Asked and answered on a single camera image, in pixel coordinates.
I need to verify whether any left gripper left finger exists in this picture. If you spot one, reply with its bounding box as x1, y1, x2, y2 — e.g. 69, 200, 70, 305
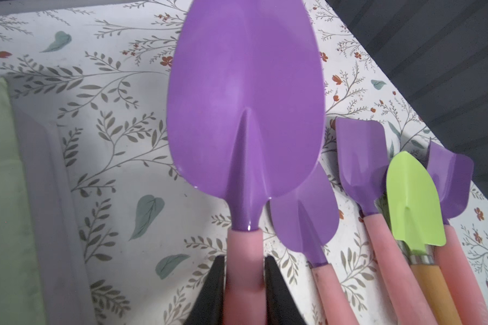
184, 255, 225, 325

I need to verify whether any purple pointed shovel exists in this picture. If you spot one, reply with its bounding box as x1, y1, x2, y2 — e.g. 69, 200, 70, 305
269, 163, 359, 324
167, 1, 325, 324

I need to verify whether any purple square shovel pink handle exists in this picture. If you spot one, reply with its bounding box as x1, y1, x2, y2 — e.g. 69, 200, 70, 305
426, 142, 488, 324

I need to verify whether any light green mat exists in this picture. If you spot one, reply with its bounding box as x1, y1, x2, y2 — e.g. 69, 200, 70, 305
0, 78, 46, 324

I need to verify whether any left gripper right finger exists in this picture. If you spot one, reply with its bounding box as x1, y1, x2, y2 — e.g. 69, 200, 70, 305
264, 255, 306, 325

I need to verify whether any small green wooden-handled shovel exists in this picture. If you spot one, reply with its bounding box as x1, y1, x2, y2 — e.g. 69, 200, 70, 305
386, 151, 462, 324

